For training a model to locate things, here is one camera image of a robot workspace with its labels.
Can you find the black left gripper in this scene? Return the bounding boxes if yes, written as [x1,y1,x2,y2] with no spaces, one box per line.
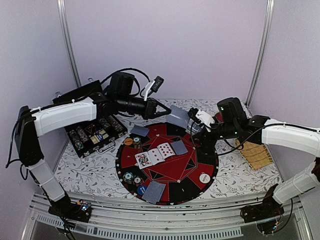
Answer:
[117,94,172,120]

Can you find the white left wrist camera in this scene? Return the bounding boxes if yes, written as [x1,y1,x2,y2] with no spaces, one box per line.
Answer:
[140,76,165,102]

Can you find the aluminium frame post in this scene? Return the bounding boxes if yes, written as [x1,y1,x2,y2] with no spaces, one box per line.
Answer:
[56,0,82,88]
[245,0,275,108]

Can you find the queen face card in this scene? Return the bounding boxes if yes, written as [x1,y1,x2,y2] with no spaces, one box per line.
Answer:
[134,152,153,169]

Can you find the red floral round plate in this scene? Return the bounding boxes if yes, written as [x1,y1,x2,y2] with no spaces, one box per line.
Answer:
[215,112,224,123]

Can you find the white dealer button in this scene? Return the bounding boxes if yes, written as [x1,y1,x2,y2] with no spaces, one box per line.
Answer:
[199,172,211,184]

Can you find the blue backed dealt cards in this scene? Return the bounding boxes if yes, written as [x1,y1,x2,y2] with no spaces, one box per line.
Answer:
[142,181,166,204]

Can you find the poker chip stack teal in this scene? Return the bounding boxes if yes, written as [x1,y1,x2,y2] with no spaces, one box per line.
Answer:
[123,172,136,184]

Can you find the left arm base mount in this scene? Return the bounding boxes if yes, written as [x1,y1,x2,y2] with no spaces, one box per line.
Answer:
[48,196,92,223]

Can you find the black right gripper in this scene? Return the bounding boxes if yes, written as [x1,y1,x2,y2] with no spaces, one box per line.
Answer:
[189,118,239,149]

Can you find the floral table cloth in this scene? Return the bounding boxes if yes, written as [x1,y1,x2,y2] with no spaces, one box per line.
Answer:
[48,98,286,201]

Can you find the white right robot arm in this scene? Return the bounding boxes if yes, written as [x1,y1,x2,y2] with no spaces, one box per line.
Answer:
[189,97,320,218]

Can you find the ten of diamonds card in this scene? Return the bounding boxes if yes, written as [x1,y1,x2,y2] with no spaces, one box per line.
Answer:
[157,142,176,159]

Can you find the face down board card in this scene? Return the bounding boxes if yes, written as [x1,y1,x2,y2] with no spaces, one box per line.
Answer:
[170,140,188,156]

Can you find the poker chip row left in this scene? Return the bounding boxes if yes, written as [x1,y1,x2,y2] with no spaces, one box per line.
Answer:
[69,126,90,151]

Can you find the poker chip row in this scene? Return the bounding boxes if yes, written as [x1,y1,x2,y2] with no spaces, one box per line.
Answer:
[98,115,125,137]
[69,126,90,151]

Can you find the round red black poker mat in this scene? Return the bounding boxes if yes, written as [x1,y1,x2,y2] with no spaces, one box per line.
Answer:
[115,122,219,206]

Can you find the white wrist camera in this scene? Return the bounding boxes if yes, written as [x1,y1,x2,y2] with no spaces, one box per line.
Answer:
[187,108,215,132]
[140,76,165,102]

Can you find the poker chip stack red top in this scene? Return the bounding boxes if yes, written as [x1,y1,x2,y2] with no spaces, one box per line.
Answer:
[132,176,144,187]

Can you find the orange big blind button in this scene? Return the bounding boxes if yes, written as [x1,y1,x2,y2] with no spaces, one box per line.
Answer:
[123,138,133,146]

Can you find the blue backed playing card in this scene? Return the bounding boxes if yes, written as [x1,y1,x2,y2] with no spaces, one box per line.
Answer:
[131,125,150,137]

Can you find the blue playing card deck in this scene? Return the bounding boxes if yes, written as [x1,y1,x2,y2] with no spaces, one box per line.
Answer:
[186,119,202,135]

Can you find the card decks in case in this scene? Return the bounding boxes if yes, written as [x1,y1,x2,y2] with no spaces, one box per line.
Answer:
[90,129,109,144]

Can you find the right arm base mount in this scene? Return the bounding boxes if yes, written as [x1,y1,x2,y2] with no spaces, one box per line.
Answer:
[240,202,285,236]

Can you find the five of diamonds card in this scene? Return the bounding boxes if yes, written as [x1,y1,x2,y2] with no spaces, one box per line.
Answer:
[147,148,165,166]

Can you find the right aluminium frame post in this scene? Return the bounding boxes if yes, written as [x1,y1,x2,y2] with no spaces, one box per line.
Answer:
[245,0,275,108]

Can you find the left aluminium frame post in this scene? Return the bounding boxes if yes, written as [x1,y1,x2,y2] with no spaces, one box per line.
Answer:
[56,0,82,88]

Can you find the woven bamboo tray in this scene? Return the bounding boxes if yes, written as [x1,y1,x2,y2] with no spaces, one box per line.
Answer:
[238,141,274,171]

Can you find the black poker chip case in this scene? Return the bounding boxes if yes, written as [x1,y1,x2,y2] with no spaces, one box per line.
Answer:
[51,79,129,160]

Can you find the poker chip stack twenty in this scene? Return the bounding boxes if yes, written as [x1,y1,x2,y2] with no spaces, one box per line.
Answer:
[132,136,142,149]

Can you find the blue small blind button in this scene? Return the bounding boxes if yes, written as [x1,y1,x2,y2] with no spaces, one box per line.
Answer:
[137,185,147,196]

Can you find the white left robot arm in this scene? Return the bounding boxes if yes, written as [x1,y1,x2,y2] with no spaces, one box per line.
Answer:
[10,68,171,217]

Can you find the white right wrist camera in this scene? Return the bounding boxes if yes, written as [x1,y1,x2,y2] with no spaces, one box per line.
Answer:
[187,108,215,132]

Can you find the poker chip row right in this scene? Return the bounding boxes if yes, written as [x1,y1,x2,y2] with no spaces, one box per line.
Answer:
[98,115,125,137]

